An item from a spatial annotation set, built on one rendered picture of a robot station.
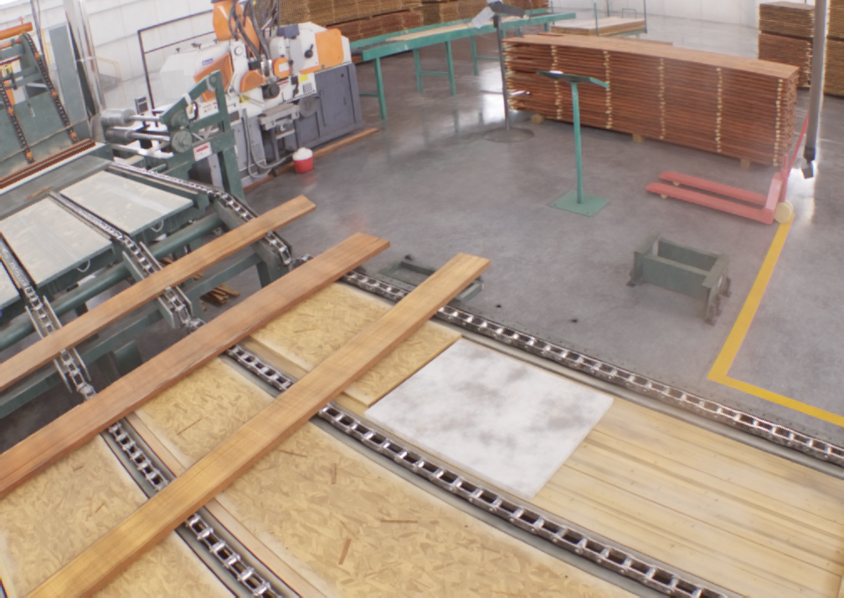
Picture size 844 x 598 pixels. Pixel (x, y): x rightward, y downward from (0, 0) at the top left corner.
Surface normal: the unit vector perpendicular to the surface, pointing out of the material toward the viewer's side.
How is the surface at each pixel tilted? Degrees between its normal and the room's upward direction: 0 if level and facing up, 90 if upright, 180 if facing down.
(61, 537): 0
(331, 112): 90
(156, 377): 0
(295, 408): 0
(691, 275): 90
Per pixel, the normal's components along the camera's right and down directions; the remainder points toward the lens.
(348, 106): 0.74, 0.26
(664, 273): -0.66, 0.44
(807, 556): -0.11, -0.86
